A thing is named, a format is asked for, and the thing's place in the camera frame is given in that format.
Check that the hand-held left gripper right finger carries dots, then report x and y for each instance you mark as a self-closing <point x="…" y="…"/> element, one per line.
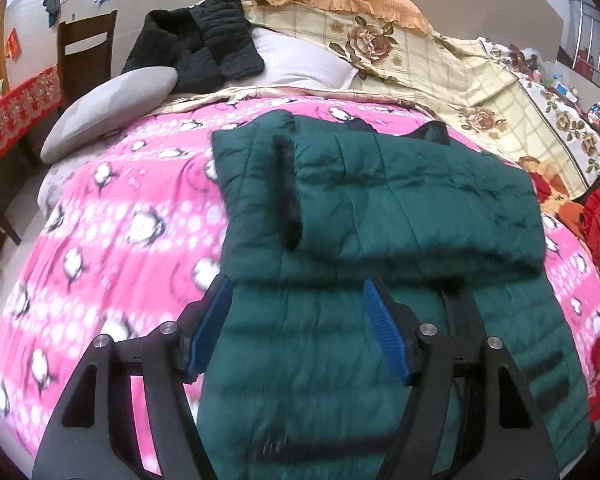
<point x="385" y="330"/>

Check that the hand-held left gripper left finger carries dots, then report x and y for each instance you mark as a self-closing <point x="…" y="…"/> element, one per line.
<point x="210" y="320"/>

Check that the dark green puffer jacket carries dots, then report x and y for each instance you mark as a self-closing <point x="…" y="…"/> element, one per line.
<point x="405" y="200"/>

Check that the pink penguin print blanket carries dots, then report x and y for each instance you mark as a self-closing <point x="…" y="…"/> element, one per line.
<point x="120" y="220"/>

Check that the orange cartoon print blanket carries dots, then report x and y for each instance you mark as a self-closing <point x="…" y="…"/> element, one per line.
<point x="562" y="205"/>

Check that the wooden table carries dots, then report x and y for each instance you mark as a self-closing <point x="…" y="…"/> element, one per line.
<point x="0" y="220"/>

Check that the grey pillow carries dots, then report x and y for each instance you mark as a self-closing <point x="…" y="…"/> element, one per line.
<point x="105" y="110"/>

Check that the cream rose print quilt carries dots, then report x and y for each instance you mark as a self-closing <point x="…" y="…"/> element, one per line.
<point x="430" y="65"/>

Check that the white pillow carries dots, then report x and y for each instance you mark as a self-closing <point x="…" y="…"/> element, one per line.
<point x="300" y="65"/>

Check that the black quilted jacket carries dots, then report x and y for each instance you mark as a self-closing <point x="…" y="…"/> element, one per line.
<point x="200" y="40"/>

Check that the red patterned tablecloth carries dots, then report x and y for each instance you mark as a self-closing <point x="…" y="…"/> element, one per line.
<point x="15" y="115"/>

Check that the dark wooden chair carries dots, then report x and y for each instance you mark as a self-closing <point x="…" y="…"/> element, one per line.
<point x="87" y="50"/>

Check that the metal railing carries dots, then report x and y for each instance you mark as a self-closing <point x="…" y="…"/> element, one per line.
<point x="592" y="25"/>

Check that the red wall decoration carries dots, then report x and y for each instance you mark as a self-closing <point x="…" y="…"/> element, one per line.
<point x="12" y="44"/>

